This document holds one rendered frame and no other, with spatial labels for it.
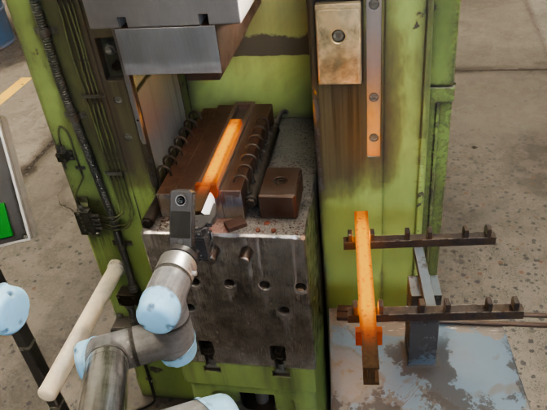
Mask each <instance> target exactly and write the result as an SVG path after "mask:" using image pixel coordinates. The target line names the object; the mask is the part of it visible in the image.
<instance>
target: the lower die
mask: <svg viewBox="0 0 547 410"><path fill-rule="evenodd" d="M238 105H250V106H249V108H248V110H247V113H246V115H245V117H244V120H243V122H242V125H241V127H240V129H239V131H238V134H237V137H236V138H235V140H234V144H233V146H232V148H231V150H230V153H229V155H228V158H227V160H226V162H225V165H224V167H223V169H222V171H221V175H220V176H219V179H218V181H217V191H218V197H217V198H215V204H216V210H217V218H236V217H239V216H243V218H245V217H246V214H247V209H248V207H247V206H246V204H245V198H246V196H247V182H246V180H245V179H244V178H243V177H237V178H236V179H235V182H233V181H232V180H233V177H234V176H235V175H237V174H243V175H245V176H246V177H247V178H248V180H249V184H251V179H252V177H251V171H250V168H248V167H246V166H242V167H240V169H239V171H237V167H238V166H239V165H240V164H249V165H251V166H252V169H253V174H254V172H255V170H254V169H255V163H254V159H253V158H252V157H251V156H249V155H247V156H245V157H244V158H243V161H242V160H241V156H242V155H243V154H245V153H251V154H253V155H254V156H255V157H256V161H257V163H258V159H259V157H258V150H257V148H256V147H255V146H249V147H248V148H247V151H245V146H246V145H247V144H248V143H255V144H257V145H258V147H260V152H261V149H262V146H261V139H260V138H259V137H252V139H251V141H250V142H249V141H248V138H249V137H250V136H251V135H252V134H254V133H256V134H259V135H261V136H262V137H263V139H264V144H265V132H264V130H263V129H262V128H255V130H254V133H253V132H252V128H253V127H254V126H255V125H258V124H259V125H262V126H264V127H265V128H266V131H267V132H268V125H267V121H266V120H264V119H259V120H258V124H256V123H255V121H256V118H258V117H260V116H264V117H266V118H267V119H268V120H269V124H270V127H271V126H273V125H274V113H273V105H272V104H255V102H235V104H234V105H218V106H217V108H204V109H203V110H202V112H201V116H202V120H201V119H200V118H198V119H197V121H196V123H197V125H198V128H197V129H196V128H195V125H194V127H193V129H192V130H191V131H192V132H193V137H191V135H190V134H189V136H188V138H187V139H186V140H187V141H188V145H187V146H186V142H185V143H184V145H183V147H182V151H183V156H181V152H179V154H178V155H177V158H176V159H177V162H178V164H177V165H176V164H175V161H174V162H173V165H172V167H171V170H172V173H173V175H172V176H170V174H169V172H168V174H167V176H166V177H165V179H164V181H163V183H162V185H161V187H160V188H159V190H158V192H157V194H156V195H157V198H158V202H159V205H160V210H161V214H162V216H170V193H171V191H172V190H176V189H184V190H193V191H194V192H195V193H196V190H195V183H196V182H202V180H203V177H204V175H205V173H206V171H207V169H208V166H209V164H210V163H211V161H212V157H213V156H214V154H215V152H216V150H217V147H218V145H219V143H220V141H221V138H222V136H223V134H224V132H225V129H226V127H227V125H228V123H229V122H230V119H231V118H232V116H233V114H234V112H235V110H236V107H237V106H238Z"/></svg>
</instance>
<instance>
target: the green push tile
mask: <svg viewBox="0 0 547 410"><path fill-rule="evenodd" d="M12 236H14V234H13V230H12V227H11V222H10V218H9V216H8V212H7V206H6V204H5V203H0V239H2V238H9V237H12Z"/></svg>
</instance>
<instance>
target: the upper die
mask: <svg viewBox="0 0 547 410"><path fill-rule="evenodd" d="M260 4H261V0H254V2H253V4H252V5H251V7H250V9H249V10H248V12H247V14H246V15H245V17H244V18H243V21H242V23H241V24H209V22H208V17H206V18H205V20H204V21H203V23H202V24H201V25H187V26H165V27H143V28H128V25H127V22H126V23H125V24H124V25H123V26H122V27H121V28H115V33H116V39H117V42H118V45H119V48H120V54H121V58H122V61H123V64H124V68H125V74H126V75H156V74H194V73H223V71H224V69H225V66H226V65H227V63H228V62H229V60H230V58H231V56H232V54H233V53H234V51H235V49H236V47H237V45H238V44H239V42H240V40H241V38H242V36H243V34H244V33H245V31H246V29H247V27H248V25H249V24H250V22H251V21H252V18H253V16H254V15H255V13H256V11H257V9H258V7H259V6H260Z"/></svg>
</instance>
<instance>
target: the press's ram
mask: <svg viewBox="0 0 547 410"><path fill-rule="evenodd" d="M82 1H83V5H84V8H85V13H86V16H87V19H88V22H89V26H90V28H91V29H101V28H121V27H122V26H123V25H124V24H125V23H126V22H127V25H128V28H143V27H165V26H187V25H201V24H202V23H203V21H204V20H205V18H206V17H208V22H209V24H241V23H242V21H243V18H244V17H245V15H246V14H247V12H248V10H249V9H250V7H251V5H252V4H253V2H254V0H82Z"/></svg>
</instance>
